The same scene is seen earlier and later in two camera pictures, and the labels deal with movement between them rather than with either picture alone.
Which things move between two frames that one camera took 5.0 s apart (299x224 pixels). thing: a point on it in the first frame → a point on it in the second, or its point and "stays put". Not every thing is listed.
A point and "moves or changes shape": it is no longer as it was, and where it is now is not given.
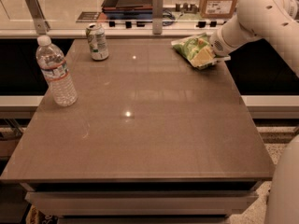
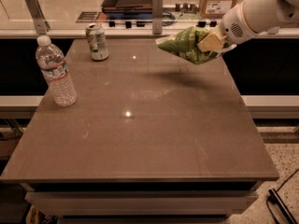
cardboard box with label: [219, 1] stays put
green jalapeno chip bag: [188, 47] moves or changes shape
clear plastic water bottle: [54, 66] stays put
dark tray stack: [129, 2] stays put
